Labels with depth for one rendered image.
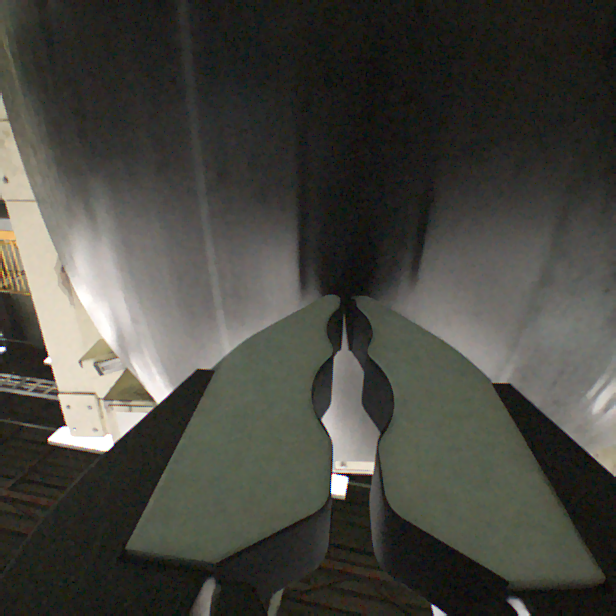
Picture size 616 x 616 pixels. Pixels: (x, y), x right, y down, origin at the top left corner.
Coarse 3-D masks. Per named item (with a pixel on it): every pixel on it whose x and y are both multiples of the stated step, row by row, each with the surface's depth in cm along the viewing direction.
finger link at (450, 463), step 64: (384, 320) 11; (384, 384) 9; (448, 384) 9; (384, 448) 7; (448, 448) 7; (512, 448) 7; (384, 512) 7; (448, 512) 6; (512, 512) 6; (448, 576) 6; (512, 576) 6; (576, 576) 6
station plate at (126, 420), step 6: (120, 414) 74; (126, 414) 74; (132, 414) 74; (138, 414) 74; (144, 414) 74; (120, 420) 75; (126, 420) 75; (132, 420) 75; (138, 420) 75; (120, 426) 75; (126, 426) 75; (132, 426) 75; (120, 432) 76
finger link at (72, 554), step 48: (192, 384) 9; (144, 432) 8; (96, 480) 7; (144, 480) 7; (48, 528) 6; (96, 528) 6; (0, 576) 6; (48, 576) 6; (96, 576) 6; (144, 576) 6; (192, 576) 6
